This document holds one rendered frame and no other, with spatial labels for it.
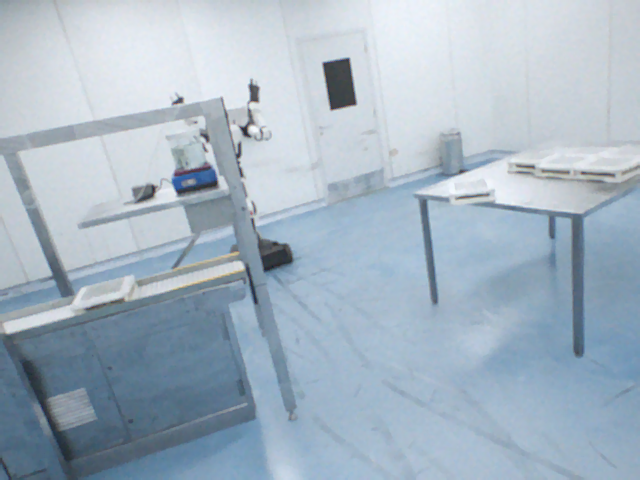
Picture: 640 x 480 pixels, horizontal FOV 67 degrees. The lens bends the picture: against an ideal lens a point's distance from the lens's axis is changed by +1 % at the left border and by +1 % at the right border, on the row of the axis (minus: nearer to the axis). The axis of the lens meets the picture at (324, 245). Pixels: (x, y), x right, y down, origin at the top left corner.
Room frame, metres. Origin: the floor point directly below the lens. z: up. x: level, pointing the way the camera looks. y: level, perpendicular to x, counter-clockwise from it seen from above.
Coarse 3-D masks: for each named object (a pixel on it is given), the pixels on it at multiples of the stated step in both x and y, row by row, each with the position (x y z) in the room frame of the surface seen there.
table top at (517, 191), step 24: (552, 144) 3.63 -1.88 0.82; (576, 144) 3.47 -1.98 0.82; (600, 144) 3.33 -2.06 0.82; (624, 144) 3.19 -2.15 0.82; (480, 168) 3.32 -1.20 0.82; (504, 168) 3.19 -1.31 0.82; (432, 192) 2.94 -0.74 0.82; (504, 192) 2.63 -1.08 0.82; (528, 192) 2.55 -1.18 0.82; (552, 192) 2.46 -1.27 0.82; (576, 192) 2.38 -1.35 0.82; (600, 192) 2.31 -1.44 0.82; (624, 192) 2.28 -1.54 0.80; (576, 216) 2.10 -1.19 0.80
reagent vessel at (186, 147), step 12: (168, 132) 2.26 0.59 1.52; (180, 132) 2.17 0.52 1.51; (192, 132) 2.19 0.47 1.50; (180, 144) 2.17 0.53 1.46; (192, 144) 2.19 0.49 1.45; (180, 156) 2.17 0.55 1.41; (192, 156) 2.18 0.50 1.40; (204, 156) 2.23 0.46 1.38; (180, 168) 2.18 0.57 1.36; (192, 168) 2.17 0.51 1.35
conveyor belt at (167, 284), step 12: (228, 264) 2.32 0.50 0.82; (240, 264) 2.30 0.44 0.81; (180, 276) 2.28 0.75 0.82; (192, 276) 2.25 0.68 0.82; (204, 276) 2.22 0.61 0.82; (144, 288) 2.21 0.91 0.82; (156, 288) 2.18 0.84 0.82; (168, 288) 2.15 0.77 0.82; (204, 288) 2.07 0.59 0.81; (48, 312) 2.14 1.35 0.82; (60, 312) 2.11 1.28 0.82; (72, 312) 2.08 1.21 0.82; (12, 324) 2.08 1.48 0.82; (24, 324) 2.05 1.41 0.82; (36, 324) 2.02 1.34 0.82; (72, 324) 1.95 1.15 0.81
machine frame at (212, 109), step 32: (64, 128) 1.93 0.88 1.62; (96, 128) 1.95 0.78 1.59; (128, 128) 1.98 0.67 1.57; (224, 128) 2.05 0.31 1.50; (224, 160) 2.04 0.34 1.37; (32, 192) 2.80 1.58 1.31; (32, 224) 2.76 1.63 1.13; (256, 256) 2.05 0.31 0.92; (64, 288) 2.77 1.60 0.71; (256, 288) 2.04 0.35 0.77; (0, 320) 1.88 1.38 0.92; (0, 352) 1.82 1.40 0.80; (288, 384) 2.05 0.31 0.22; (32, 416) 1.82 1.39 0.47
